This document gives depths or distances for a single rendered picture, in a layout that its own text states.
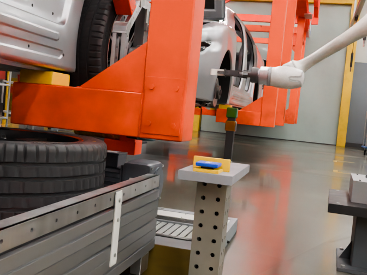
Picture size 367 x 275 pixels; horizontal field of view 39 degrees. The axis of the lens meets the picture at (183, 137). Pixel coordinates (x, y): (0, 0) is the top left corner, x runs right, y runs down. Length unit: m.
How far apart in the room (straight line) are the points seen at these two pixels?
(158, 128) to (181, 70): 0.22
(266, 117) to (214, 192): 4.28
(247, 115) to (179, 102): 4.21
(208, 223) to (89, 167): 0.45
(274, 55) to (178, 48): 4.23
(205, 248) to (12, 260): 0.85
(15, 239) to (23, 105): 1.06
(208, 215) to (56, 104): 0.70
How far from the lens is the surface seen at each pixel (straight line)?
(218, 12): 5.89
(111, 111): 1.86
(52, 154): 1.45
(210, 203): 1.71
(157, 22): 1.84
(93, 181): 1.59
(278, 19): 6.05
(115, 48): 2.23
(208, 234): 1.73
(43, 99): 1.99
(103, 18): 2.23
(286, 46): 7.94
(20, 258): 1.06
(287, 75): 2.45
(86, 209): 1.30
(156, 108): 1.80
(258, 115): 5.96
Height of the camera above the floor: 0.64
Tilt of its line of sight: 3 degrees down
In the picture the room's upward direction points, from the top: 5 degrees clockwise
